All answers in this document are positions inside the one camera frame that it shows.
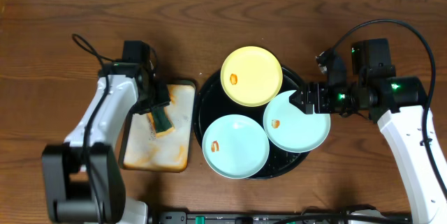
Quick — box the light blue plate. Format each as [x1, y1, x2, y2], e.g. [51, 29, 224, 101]
[202, 114, 270, 179]
[263, 90, 331, 153]

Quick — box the green yellow sponge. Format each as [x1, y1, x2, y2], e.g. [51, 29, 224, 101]
[147, 107, 175, 137]

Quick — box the yellow plate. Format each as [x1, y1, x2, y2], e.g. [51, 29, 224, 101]
[220, 46, 283, 107]

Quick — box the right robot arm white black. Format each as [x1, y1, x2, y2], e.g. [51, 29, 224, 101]
[289, 38, 446, 223]

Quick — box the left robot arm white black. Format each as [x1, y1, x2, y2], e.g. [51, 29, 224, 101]
[41, 64, 170, 223]

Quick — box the rectangular soapy water tray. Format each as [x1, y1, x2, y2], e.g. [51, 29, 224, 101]
[118, 80, 196, 172]

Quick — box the round black serving tray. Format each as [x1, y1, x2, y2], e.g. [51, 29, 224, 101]
[193, 70, 309, 179]

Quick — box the light blue plate front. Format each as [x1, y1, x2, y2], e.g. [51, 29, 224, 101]
[202, 114, 270, 179]

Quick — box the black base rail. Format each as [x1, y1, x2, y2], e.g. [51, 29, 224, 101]
[148, 209, 412, 224]

